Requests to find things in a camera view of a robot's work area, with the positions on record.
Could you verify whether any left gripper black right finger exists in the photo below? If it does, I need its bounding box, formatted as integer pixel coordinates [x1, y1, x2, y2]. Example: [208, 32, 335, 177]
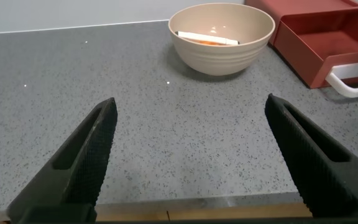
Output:
[264, 93, 358, 218]

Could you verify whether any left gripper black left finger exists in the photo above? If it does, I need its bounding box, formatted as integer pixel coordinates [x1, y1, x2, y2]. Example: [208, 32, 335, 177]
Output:
[6, 96, 119, 224]

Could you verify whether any red drawer with white handle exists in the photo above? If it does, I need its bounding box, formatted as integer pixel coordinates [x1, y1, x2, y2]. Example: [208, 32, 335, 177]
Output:
[273, 12, 358, 99]

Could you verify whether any red drawer case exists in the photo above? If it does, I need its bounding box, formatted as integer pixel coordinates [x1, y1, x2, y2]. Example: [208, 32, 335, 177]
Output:
[244, 0, 358, 46]

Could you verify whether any beige ribbed bowl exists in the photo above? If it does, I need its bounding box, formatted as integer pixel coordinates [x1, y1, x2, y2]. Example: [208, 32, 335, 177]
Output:
[168, 2, 276, 77]

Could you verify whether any orange striped croissant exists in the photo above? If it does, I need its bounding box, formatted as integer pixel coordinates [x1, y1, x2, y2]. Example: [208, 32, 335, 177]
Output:
[197, 40, 229, 47]

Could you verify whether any white marker pen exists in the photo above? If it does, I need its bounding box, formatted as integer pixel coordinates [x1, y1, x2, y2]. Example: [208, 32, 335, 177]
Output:
[175, 30, 241, 46]

